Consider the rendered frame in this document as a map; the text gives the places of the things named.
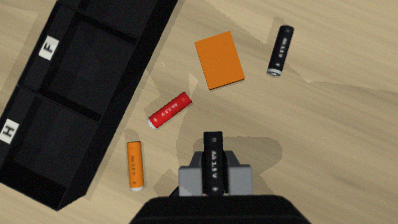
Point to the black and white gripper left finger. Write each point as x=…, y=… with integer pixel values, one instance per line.
x=192, y=178

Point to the red aa battery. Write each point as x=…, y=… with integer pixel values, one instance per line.
x=169, y=110

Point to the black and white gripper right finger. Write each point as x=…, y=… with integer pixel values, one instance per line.
x=237, y=177

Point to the orange aa battery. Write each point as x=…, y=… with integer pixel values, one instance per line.
x=135, y=165

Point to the black rack of bins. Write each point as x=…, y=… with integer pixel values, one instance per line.
x=97, y=62

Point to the orange rectangular pad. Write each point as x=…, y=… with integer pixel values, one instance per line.
x=219, y=60

